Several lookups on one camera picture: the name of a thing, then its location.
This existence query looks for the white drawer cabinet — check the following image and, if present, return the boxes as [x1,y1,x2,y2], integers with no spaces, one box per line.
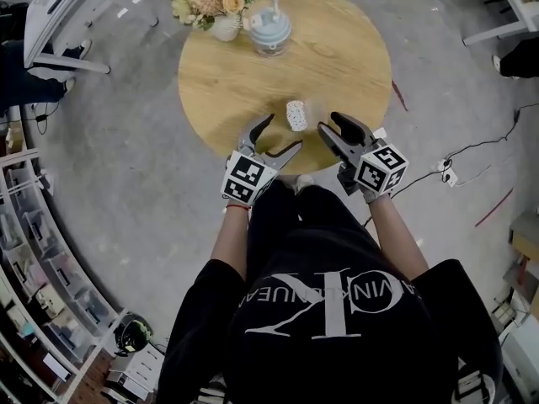
[104,343,165,399]

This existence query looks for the pale blue lidded cup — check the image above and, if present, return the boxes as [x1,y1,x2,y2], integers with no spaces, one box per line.
[243,0,292,57]

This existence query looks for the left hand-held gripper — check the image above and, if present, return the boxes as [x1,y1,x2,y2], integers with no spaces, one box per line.
[221,114,303,208]

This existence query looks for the white storage shelving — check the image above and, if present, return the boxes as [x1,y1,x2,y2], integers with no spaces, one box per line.
[0,147,127,404]

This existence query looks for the red floor tape strip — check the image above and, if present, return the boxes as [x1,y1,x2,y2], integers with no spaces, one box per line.
[474,187,515,228]

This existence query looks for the black floor cable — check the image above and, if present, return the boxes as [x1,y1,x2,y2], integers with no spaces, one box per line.
[391,103,539,197]

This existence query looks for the black and green helmet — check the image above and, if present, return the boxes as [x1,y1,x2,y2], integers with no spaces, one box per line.
[113,313,152,357]

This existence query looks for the person's right forearm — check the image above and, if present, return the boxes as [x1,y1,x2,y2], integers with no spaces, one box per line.
[369,194,430,279]

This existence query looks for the person's black printed t-shirt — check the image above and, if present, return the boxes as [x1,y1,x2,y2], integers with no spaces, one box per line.
[157,233,504,404]

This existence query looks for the white desk with black handle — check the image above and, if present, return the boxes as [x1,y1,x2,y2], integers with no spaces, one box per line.
[23,0,159,75]

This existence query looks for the person's white shoe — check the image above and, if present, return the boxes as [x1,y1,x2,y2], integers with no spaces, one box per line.
[280,173,315,195]

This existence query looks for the small white patterned cup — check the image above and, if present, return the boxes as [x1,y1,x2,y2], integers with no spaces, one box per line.
[286,100,307,133]

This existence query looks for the round wooden table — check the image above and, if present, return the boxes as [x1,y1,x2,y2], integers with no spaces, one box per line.
[177,0,392,176]

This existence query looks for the person's black trousers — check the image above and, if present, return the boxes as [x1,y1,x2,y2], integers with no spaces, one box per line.
[248,181,380,268]

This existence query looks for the person's left forearm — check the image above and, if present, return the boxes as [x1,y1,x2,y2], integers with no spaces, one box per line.
[209,204,252,281]

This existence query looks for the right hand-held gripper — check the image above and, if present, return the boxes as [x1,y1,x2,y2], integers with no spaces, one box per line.
[318,112,409,195]

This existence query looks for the white power strip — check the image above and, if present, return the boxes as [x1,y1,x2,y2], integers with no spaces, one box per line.
[436,157,459,188]

